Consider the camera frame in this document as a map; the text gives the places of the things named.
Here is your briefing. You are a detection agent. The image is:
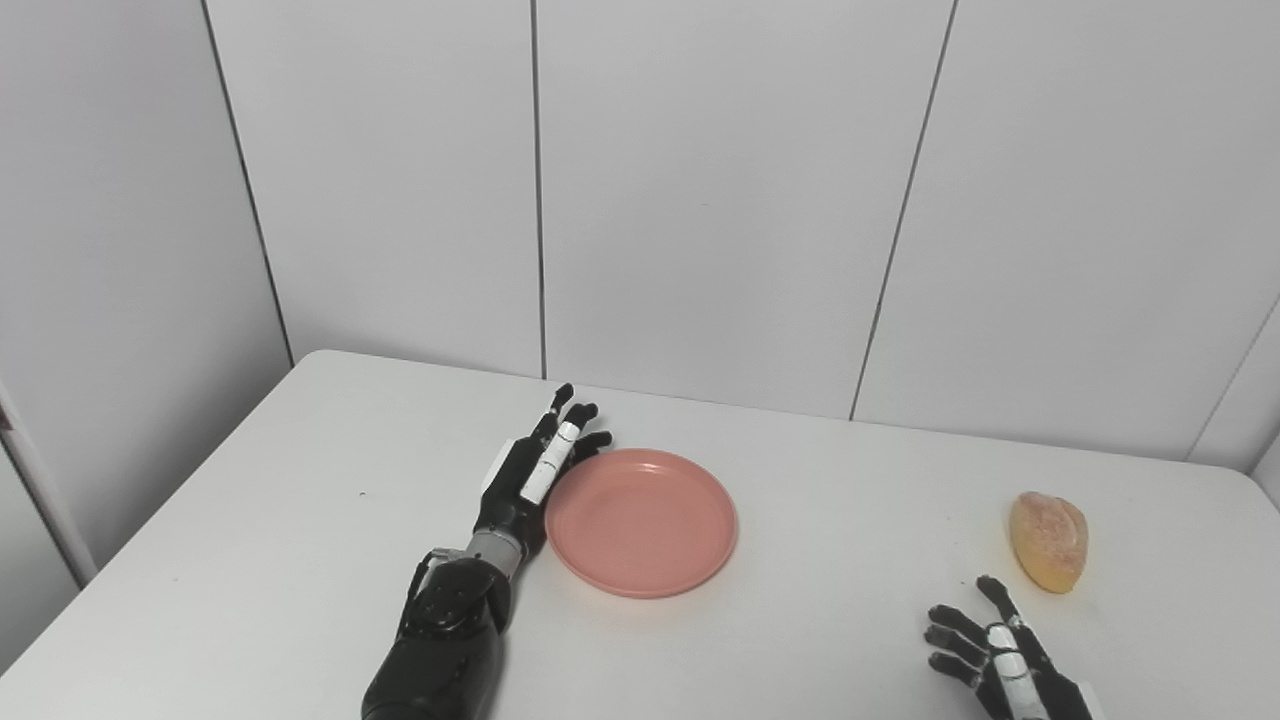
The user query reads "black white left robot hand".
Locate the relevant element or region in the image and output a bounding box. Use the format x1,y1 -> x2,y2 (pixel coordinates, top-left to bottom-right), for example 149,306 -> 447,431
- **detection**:
473,383 -> 613,561

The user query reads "pink round plate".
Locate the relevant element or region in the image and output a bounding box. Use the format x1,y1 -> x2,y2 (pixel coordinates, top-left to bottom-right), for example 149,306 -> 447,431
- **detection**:
545,448 -> 739,600

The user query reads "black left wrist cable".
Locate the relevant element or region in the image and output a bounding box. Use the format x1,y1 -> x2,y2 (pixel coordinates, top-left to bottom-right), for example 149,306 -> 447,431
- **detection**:
398,548 -> 467,641

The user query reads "white partition frame post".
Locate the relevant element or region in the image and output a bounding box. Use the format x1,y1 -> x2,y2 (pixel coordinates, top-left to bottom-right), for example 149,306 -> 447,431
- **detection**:
0,380 -> 99,587

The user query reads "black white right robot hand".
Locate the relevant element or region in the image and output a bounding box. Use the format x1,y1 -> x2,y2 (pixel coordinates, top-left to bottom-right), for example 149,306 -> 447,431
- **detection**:
924,575 -> 1101,720

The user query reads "golden sugared bread roll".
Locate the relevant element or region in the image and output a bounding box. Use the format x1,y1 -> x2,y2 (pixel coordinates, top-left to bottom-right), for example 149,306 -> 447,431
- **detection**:
1008,491 -> 1090,595

